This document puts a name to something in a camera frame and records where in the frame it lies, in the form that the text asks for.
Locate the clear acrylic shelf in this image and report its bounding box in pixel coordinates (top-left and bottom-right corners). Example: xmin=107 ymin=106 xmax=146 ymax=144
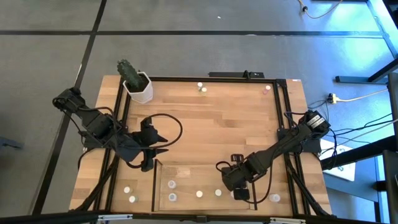
xmin=150 ymin=157 xmax=258 ymax=212

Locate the silver aluminium rail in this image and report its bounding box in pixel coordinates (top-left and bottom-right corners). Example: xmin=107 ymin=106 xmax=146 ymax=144
xmin=97 ymin=213 xmax=134 ymax=222
xmin=269 ymin=217 xmax=307 ymax=224

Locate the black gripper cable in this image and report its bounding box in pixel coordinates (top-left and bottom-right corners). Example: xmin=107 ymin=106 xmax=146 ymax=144
xmin=146 ymin=113 xmax=183 ymax=150
xmin=247 ymin=161 xmax=275 ymax=205

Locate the black metal floor bar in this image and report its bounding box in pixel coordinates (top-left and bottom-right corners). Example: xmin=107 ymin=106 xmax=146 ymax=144
xmin=320 ymin=135 xmax=398 ymax=171

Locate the black power strip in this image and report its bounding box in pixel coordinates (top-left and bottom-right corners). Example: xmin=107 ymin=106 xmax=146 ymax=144
xmin=208 ymin=71 xmax=266 ymax=79

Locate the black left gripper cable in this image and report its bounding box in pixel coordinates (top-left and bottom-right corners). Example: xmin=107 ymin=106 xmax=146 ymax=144
xmin=146 ymin=113 xmax=183 ymax=150

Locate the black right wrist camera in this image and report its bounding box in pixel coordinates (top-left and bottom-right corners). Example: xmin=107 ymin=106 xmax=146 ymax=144
xmin=233 ymin=187 xmax=251 ymax=201

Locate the white hexagonal plant pot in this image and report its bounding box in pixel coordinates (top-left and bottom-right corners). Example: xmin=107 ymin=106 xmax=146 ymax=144
xmin=123 ymin=71 xmax=154 ymax=104

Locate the orange floor cable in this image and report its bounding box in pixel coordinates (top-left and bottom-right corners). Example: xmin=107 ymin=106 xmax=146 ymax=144
xmin=297 ymin=0 xmax=345 ymax=19

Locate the green cactus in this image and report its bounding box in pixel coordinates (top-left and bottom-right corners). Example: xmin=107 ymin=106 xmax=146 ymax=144
xmin=116 ymin=58 xmax=146 ymax=90

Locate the cream power cable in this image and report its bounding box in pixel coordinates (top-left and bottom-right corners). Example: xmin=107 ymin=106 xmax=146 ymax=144
xmin=337 ymin=88 xmax=389 ymax=103

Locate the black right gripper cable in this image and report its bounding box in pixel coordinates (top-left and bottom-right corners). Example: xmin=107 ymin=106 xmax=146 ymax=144
xmin=247 ymin=161 xmax=275 ymax=205

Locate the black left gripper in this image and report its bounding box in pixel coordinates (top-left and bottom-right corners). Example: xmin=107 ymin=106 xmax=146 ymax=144
xmin=139 ymin=118 xmax=170 ymax=156

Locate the black aluminium table frame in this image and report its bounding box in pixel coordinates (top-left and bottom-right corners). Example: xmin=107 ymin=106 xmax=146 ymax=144
xmin=73 ymin=76 xmax=332 ymax=218

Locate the black rig beam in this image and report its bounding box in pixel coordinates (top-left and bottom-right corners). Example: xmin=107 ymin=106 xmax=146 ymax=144
xmin=0 ymin=210 xmax=398 ymax=224

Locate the grey furniture foot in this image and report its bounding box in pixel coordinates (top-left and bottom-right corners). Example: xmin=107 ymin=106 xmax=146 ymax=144
xmin=0 ymin=136 xmax=24 ymax=150

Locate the white printed paper sheet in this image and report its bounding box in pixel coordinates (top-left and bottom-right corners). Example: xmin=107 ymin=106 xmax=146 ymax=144
xmin=320 ymin=138 xmax=357 ymax=182

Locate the dark metal table foot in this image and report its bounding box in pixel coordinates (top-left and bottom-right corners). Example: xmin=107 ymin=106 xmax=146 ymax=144
xmin=335 ymin=75 xmax=389 ymax=84

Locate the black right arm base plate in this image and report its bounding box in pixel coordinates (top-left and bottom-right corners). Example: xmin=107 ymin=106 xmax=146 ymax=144
xmin=277 ymin=128 xmax=322 ymax=154

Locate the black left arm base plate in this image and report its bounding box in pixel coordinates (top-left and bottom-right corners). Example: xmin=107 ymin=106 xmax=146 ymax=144
xmin=77 ymin=123 xmax=129 ymax=149

